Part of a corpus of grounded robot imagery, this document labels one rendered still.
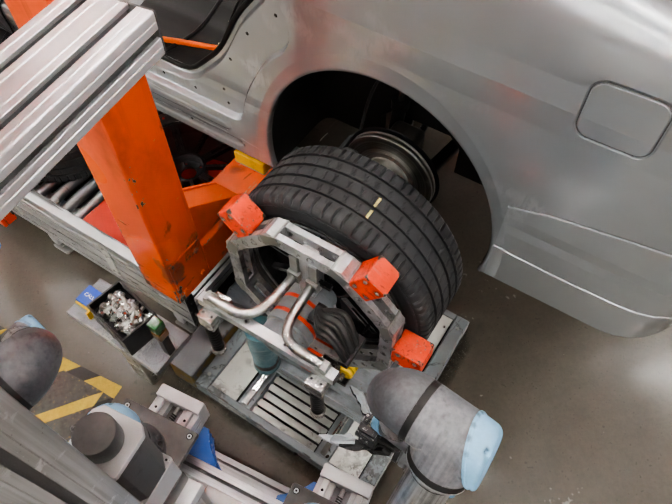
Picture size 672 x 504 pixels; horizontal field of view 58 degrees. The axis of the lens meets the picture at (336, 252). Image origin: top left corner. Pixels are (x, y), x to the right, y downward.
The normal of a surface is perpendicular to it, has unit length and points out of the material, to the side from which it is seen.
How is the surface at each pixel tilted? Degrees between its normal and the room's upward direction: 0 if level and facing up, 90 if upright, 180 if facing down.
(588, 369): 0
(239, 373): 0
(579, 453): 0
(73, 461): 90
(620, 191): 90
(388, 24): 90
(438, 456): 57
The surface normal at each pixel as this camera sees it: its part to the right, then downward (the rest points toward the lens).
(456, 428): -0.13, -0.41
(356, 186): 0.07, -0.52
